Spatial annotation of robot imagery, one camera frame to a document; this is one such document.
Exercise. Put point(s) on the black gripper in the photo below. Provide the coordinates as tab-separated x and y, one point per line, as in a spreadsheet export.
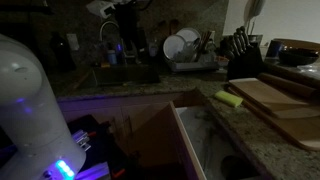
130	20

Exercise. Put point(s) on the yellow-green sponge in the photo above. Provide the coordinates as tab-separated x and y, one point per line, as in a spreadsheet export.
228	98

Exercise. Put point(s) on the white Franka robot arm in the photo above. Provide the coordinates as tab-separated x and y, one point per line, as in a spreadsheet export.
30	110

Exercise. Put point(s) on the orange sponge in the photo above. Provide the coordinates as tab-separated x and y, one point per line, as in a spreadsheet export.
105	64

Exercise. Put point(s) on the open wooden drawer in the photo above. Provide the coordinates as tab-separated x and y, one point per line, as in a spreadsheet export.
156	140

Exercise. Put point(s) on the clear plastic drawer liner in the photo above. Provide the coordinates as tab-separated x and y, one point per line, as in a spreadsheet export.
203	133

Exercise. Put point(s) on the chrome curved faucet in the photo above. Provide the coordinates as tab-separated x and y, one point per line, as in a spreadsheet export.
108	24

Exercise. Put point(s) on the small glass cup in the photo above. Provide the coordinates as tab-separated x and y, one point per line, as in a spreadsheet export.
153	50

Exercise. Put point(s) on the white blue soap dispenser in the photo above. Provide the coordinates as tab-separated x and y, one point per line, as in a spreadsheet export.
112	57

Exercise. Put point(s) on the large white plate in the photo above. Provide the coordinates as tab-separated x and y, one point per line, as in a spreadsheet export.
173	46

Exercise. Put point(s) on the steel kitchen sink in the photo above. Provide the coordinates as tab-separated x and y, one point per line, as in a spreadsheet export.
126	75

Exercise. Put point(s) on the wooden utensils bundle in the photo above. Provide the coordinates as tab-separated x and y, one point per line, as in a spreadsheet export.
203	43

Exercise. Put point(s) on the grey dish rack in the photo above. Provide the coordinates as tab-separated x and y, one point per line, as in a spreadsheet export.
193	65

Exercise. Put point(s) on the kitchen base cabinet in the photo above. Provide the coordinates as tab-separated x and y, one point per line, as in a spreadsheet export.
110	106

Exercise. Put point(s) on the black knife block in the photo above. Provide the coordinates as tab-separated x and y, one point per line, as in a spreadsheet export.
245	66

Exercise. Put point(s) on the small light cutting board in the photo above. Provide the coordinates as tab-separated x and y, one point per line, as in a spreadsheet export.
263	95

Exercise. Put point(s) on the wooden rolling pin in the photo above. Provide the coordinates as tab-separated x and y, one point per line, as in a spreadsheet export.
286	85

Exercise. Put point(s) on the dark bowl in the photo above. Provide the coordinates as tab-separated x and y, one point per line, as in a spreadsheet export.
298	56

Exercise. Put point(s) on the clear plastic tray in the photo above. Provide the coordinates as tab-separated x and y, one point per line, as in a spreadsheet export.
310	67

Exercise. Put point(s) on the large wooden cutting board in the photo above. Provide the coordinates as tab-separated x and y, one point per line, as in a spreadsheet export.
300	133

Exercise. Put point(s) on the white wall outlet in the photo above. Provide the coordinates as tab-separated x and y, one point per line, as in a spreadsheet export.
72	42

